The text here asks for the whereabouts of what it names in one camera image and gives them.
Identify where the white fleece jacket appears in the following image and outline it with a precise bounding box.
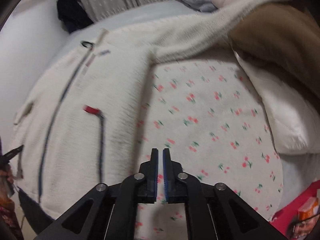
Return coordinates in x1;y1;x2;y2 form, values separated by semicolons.
12;0;289;219

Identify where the red box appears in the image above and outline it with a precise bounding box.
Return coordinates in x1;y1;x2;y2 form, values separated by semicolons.
271;181;319;239

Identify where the cherry print bed pad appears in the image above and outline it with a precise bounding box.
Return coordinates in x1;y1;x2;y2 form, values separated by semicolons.
133;57;284;240

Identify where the white pillow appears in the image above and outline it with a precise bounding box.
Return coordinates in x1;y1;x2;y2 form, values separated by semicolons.
234;51;319;155

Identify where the black hanging garment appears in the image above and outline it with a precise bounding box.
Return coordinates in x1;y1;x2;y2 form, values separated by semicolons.
56;0;94;34

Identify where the brown blanket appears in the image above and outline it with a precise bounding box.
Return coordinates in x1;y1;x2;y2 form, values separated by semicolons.
228;3;319;95

